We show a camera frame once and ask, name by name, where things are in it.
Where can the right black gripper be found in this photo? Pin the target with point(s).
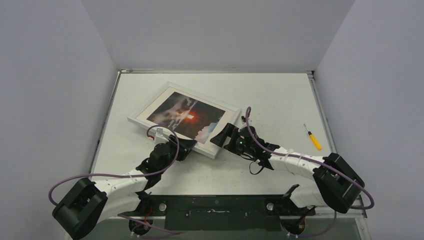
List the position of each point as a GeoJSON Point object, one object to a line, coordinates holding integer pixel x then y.
{"type": "Point", "coordinates": [230, 135]}

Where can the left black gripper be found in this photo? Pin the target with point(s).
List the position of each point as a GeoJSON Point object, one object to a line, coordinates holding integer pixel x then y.
{"type": "Point", "coordinates": [187, 145]}

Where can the white picture frame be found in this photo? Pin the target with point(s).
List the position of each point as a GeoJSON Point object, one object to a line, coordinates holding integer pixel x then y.
{"type": "Point", "coordinates": [208, 149]}

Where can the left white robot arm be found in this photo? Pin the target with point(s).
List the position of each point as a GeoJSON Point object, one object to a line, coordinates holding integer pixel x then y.
{"type": "Point", "coordinates": [90, 202]}

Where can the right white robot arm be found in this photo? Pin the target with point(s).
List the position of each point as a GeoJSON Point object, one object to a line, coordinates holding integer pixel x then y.
{"type": "Point", "coordinates": [336, 184]}

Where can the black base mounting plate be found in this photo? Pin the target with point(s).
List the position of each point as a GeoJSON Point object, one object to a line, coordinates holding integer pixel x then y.
{"type": "Point", "coordinates": [221, 212]}

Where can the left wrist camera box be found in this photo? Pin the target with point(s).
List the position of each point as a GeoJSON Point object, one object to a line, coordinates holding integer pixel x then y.
{"type": "Point", "coordinates": [159, 136]}

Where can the sunset photo in frame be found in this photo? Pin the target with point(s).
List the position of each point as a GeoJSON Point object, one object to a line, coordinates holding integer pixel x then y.
{"type": "Point", "coordinates": [187, 116]}

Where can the yellow handled screwdriver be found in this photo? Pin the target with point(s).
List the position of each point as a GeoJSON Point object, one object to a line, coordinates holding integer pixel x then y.
{"type": "Point", "coordinates": [312, 137]}

